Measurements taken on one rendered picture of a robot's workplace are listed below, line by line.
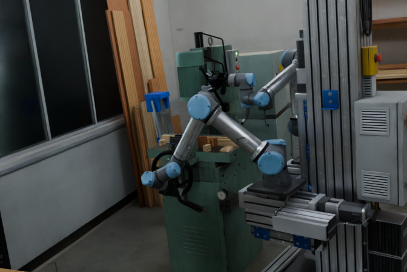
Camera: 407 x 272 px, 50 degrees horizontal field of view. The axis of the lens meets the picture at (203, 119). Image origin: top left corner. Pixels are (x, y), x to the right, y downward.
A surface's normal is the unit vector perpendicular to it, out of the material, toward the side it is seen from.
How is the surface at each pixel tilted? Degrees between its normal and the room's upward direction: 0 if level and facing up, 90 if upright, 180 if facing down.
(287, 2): 90
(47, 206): 90
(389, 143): 90
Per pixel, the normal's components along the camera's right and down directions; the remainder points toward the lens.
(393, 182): -0.61, 0.20
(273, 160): -0.14, 0.28
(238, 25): -0.38, 0.20
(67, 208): 0.92, -0.02
